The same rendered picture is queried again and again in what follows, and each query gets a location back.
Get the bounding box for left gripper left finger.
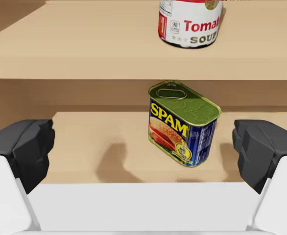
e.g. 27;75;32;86
0;119;56;235

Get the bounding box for green and blue rectangular can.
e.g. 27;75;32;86
147;80;222;168

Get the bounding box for pale wooden shelf unit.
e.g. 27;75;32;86
0;0;287;184

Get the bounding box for red and white can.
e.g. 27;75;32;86
157;0;224;49

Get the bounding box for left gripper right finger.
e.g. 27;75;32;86
232;119;287;235

